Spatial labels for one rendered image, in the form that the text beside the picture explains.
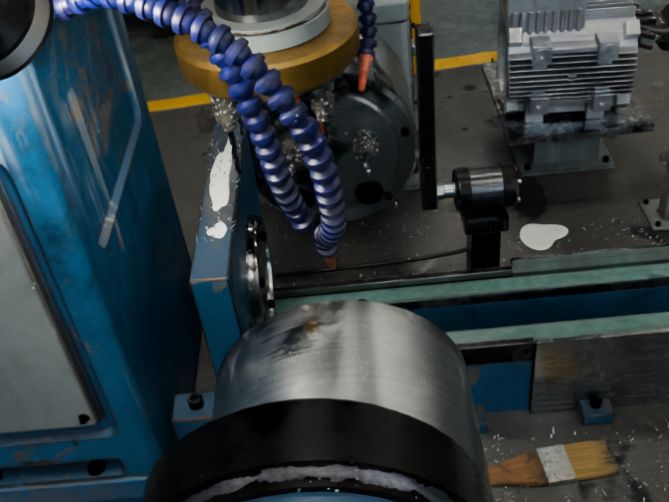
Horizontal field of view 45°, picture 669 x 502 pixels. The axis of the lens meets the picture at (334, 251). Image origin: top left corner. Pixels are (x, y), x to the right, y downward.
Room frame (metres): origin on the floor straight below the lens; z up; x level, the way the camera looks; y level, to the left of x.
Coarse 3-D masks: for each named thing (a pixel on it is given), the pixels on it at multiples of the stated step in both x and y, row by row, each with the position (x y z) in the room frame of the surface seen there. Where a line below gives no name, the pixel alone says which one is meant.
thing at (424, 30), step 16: (416, 32) 0.87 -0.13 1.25; (432, 32) 0.87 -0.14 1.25; (416, 48) 0.87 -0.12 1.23; (432, 48) 0.86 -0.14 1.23; (416, 64) 0.88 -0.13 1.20; (432, 64) 0.86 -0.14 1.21; (416, 80) 0.89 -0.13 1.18; (432, 80) 0.86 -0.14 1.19; (432, 96) 0.86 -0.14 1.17; (432, 112) 0.86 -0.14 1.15; (432, 128) 0.86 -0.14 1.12; (432, 144) 0.86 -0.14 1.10; (416, 160) 0.87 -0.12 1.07; (432, 160) 0.86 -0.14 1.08; (432, 176) 0.86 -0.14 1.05; (432, 192) 0.86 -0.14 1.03; (432, 208) 0.86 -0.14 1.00
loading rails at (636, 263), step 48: (288, 288) 0.82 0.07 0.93; (336, 288) 0.81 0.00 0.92; (384, 288) 0.81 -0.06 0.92; (432, 288) 0.79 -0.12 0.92; (480, 288) 0.78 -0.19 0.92; (528, 288) 0.77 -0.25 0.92; (576, 288) 0.76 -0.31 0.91; (624, 288) 0.76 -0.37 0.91; (480, 336) 0.70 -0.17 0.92; (528, 336) 0.69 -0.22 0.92; (576, 336) 0.67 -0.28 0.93; (624, 336) 0.65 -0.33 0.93; (480, 384) 0.67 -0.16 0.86; (528, 384) 0.67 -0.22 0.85; (576, 384) 0.66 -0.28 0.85; (624, 384) 0.65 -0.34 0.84; (480, 432) 0.64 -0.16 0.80
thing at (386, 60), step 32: (352, 64) 0.99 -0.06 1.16; (384, 64) 1.04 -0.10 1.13; (352, 96) 0.96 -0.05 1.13; (384, 96) 0.96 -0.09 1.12; (288, 128) 0.96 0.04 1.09; (320, 128) 0.96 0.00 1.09; (352, 128) 0.95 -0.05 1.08; (384, 128) 0.95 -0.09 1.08; (416, 128) 0.96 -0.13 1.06; (256, 160) 0.97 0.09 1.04; (288, 160) 0.92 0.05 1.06; (352, 160) 0.95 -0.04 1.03; (384, 160) 0.95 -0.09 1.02; (352, 192) 0.96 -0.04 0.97; (384, 192) 0.96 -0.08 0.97
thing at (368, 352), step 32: (288, 320) 0.52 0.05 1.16; (320, 320) 0.51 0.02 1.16; (352, 320) 0.51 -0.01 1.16; (384, 320) 0.51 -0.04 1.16; (416, 320) 0.52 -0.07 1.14; (256, 352) 0.50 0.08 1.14; (288, 352) 0.48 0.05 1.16; (320, 352) 0.47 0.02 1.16; (352, 352) 0.47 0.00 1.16; (384, 352) 0.47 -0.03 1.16; (416, 352) 0.48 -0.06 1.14; (448, 352) 0.50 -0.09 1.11; (224, 384) 0.50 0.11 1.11; (256, 384) 0.46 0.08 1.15; (288, 384) 0.45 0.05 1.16; (320, 384) 0.44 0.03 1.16; (352, 384) 0.43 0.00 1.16; (384, 384) 0.43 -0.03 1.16; (416, 384) 0.44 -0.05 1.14; (448, 384) 0.46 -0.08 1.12; (416, 416) 0.41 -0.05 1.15; (448, 416) 0.42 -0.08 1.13; (480, 448) 0.42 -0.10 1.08
